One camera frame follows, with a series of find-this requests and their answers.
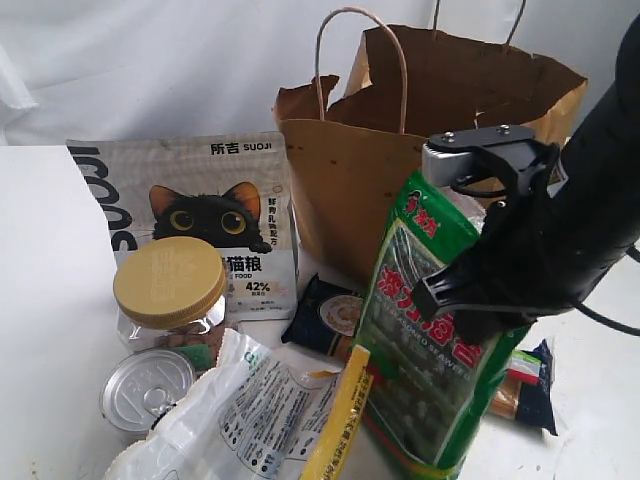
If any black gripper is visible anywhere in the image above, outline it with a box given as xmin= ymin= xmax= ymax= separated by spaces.
xmin=412 ymin=199 xmax=566 ymax=346

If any green seaweed snack package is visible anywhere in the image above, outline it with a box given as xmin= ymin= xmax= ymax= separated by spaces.
xmin=355 ymin=172 xmax=529 ymax=479

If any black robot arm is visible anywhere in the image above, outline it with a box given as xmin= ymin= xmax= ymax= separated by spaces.
xmin=411 ymin=23 xmax=639 ymax=344

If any brown paper shopping bag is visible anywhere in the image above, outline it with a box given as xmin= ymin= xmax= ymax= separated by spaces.
xmin=273 ymin=22 xmax=588 ymax=285

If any white and yellow plastic bag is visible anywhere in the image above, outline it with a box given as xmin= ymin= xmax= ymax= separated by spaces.
xmin=105 ymin=329 xmax=372 ymax=479

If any grey cat food bag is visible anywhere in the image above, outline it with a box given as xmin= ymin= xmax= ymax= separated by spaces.
xmin=66 ymin=132 xmax=298 ymax=321

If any spaghetti package with blue ends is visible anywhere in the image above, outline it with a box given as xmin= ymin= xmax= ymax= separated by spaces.
xmin=280 ymin=275 xmax=557 ymax=436

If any clear jar with gold lid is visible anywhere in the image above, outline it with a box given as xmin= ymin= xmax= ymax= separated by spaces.
xmin=113 ymin=237 xmax=231 ymax=372

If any silver pull-tab tin can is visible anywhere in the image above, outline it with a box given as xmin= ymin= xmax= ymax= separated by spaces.
xmin=99 ymin=349 xmax=196 ymax=439

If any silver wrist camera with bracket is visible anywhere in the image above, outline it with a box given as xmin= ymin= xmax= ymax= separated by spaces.
xmin=422 ymin=124 xmax=560 ymax=200

